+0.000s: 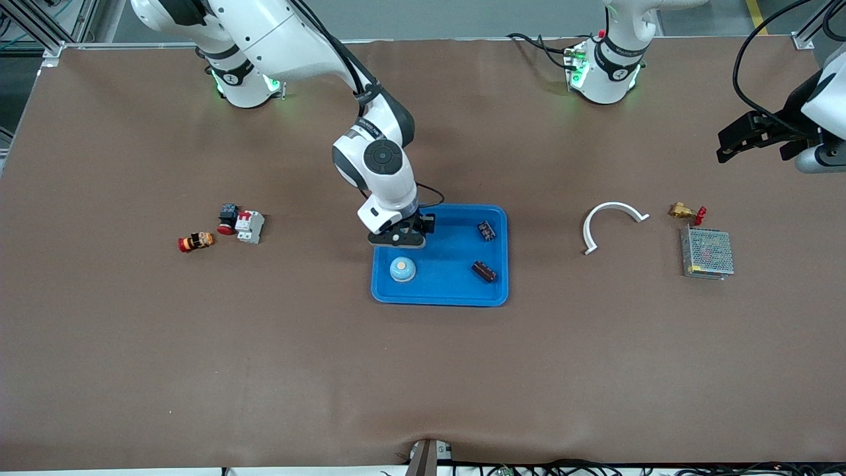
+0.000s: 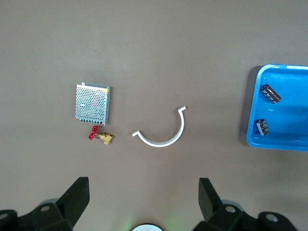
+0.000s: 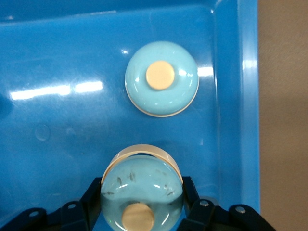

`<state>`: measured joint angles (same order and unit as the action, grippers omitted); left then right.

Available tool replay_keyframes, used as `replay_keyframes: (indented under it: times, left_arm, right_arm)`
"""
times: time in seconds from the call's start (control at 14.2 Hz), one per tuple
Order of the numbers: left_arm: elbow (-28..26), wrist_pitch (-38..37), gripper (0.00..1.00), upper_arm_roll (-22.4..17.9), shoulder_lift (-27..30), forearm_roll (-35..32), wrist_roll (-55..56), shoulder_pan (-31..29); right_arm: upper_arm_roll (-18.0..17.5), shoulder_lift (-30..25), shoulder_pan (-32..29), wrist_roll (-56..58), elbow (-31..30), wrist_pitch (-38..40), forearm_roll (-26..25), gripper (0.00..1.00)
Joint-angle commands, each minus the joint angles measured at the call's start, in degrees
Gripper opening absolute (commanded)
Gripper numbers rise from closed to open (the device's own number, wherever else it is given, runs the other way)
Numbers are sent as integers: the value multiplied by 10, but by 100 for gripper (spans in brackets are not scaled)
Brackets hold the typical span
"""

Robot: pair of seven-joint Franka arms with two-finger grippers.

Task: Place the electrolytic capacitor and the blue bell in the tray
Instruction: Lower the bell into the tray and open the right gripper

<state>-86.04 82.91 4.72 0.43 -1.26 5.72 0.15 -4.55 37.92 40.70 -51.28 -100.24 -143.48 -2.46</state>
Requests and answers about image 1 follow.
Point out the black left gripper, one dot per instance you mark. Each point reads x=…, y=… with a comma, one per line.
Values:
x=790, y=123

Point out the blue dome bell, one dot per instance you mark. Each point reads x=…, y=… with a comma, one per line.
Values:
x=402, y=271

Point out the small black electrolytic capacitor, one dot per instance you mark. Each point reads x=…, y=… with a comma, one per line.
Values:
x=487, y=231

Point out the dark brown rectangular block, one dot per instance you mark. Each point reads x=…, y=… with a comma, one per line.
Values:
x=484, y=272

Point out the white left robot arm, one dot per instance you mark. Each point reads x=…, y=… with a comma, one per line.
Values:
x=608, y=76

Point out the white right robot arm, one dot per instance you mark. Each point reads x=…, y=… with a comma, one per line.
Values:
x=277, y=33

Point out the blue plastic tray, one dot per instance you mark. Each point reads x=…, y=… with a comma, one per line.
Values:
x=449, y=277

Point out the metal mesh power supply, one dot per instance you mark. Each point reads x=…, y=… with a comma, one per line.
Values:
x=707, y=252

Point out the brown table mat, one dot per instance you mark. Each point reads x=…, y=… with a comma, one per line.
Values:
x=423, y=370

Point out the white red circuit breaker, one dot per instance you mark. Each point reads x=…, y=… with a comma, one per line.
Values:
x=250, y=227

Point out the red emergency stop button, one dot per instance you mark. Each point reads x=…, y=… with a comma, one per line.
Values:
x=228, y=213

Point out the red orange push button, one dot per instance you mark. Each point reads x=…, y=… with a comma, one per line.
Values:
x=198, y=240

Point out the aluminium frame profile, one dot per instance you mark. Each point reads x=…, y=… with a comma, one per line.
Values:
x=49, y=58
x=802, y=41

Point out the white curved bracket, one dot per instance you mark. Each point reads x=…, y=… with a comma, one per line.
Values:
x=616, y=205

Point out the camera mounting post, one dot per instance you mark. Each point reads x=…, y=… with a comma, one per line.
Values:
x=426, y=459

